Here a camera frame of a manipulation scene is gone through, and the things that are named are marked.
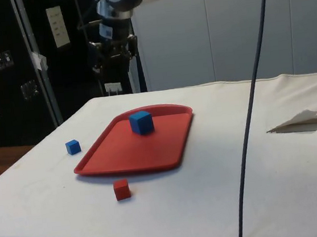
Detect black cable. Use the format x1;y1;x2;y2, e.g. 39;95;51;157
210;0;301;237

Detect red tray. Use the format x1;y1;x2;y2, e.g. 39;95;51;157
67;100;201;182

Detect black cabinet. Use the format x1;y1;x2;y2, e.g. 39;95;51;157
0;0;153;149

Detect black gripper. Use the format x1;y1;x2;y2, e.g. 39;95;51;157
85;15;143;80

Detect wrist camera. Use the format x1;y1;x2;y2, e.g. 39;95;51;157
94;0;116;21

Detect large blue cube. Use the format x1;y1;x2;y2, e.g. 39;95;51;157
127;110;156;138

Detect small blue cube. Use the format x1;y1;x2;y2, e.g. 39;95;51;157
64;138;83;157

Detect small red cube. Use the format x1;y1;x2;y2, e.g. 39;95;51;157
112;178;133;202

